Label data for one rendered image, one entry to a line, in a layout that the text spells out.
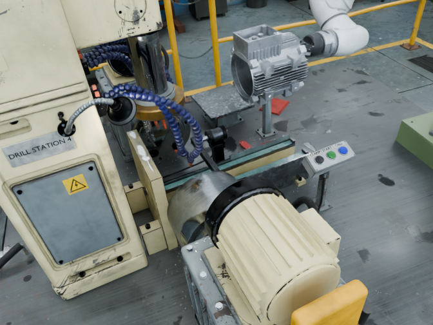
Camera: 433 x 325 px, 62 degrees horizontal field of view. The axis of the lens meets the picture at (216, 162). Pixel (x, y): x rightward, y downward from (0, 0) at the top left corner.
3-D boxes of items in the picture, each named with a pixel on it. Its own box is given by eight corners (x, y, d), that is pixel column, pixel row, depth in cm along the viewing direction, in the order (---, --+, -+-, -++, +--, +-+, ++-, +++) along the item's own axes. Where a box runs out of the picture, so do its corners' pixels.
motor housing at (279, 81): (256, 113, 120) (255, 59, 108) (230, 89, 134) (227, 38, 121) (307, 96, 126) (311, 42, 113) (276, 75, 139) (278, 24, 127)
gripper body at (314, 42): (310, 30, 128) (288, 33, 124) (326, 37, 122) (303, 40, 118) (307, 51, 132) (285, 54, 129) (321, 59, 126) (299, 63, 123)
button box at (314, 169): (310, 178, 125) (316, 171, 121) (300, 162, 128) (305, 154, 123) (350, 162, 130) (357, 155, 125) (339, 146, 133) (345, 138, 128)
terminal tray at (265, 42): (249, 65, 113) (248, 42, 108) (233, 53, 121) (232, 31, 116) (281, 55, 116) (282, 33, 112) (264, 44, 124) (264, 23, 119)
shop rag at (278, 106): (270, 97, 209) (270, 96, 208) (290, 102, 204) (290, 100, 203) (258, 110, 199) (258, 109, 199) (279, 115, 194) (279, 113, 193)
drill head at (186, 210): (214, 328, 97) (205, 275, 81) (169, 233, 123) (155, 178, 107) (293, 288, 104) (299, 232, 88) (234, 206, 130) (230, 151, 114)
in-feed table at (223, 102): (213, 138, 183) (211, 118, 175) (192, 113, 202) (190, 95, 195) (254, 124, 190) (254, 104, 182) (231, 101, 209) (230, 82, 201)
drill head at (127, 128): (144, 181, 145) (129, 129, 129) (120, 130, 174) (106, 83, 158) (202, 160, 152) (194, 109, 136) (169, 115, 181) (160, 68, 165)
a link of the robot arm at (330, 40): (341, 33, 123) (327, 35, 121) (335, 60, 128) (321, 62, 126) (323, 26, 129) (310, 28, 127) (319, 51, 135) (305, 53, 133)
